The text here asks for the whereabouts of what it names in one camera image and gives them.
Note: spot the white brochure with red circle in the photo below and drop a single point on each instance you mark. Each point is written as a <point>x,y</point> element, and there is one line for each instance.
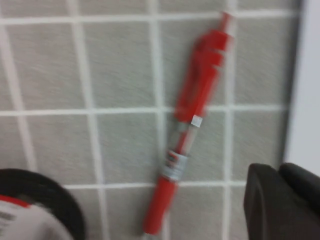
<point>307,75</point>

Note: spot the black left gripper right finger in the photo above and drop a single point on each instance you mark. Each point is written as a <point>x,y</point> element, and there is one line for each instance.
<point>305,185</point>

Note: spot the red gel pen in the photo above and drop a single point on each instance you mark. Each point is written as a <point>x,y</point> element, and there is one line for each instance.
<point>195,95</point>

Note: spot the grey checked tablecloth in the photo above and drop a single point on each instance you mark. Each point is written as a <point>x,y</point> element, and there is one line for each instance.
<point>100,75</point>

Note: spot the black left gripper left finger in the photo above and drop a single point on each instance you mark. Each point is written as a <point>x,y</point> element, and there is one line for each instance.
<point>272,212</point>

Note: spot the black mesh pen holder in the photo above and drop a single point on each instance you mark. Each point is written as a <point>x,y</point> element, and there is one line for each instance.
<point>62,200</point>

